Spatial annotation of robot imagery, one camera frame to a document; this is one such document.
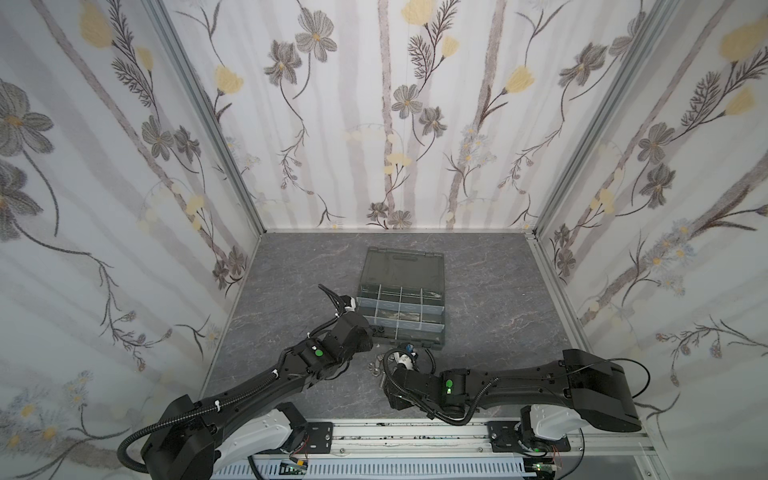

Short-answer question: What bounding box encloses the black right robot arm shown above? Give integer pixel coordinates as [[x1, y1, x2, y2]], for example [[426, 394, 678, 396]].
[[382, 349, 642, 449]]

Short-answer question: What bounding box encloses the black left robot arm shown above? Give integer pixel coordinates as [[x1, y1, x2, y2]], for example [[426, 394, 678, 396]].
[[116, 284, 373, 479]]

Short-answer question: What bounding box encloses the grey plastic organizer box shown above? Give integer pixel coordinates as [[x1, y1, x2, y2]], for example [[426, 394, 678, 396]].
[[356, 247, 446, 350]]

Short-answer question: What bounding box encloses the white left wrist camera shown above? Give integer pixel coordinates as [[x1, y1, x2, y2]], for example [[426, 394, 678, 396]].
[[341, 295, 357, 311]]

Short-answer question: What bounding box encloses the aluminium front rail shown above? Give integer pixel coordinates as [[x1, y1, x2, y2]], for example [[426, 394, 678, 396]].
[[239, 416, 655, 466]]

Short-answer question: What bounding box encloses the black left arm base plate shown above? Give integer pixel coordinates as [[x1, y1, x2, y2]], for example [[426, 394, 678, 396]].
[[290, 422, 334, 456]]

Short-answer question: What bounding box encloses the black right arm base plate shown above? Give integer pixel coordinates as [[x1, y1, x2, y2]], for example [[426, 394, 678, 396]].
[[486, 421, 571, 457]]

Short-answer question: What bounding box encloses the white slotted cable duct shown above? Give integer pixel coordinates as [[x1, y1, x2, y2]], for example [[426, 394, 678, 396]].
[[209, 457, 529, 480]]

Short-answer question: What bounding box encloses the black corrugated cable conduit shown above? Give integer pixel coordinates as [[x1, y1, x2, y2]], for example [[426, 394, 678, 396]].
[[116, 377, 283, 475]]

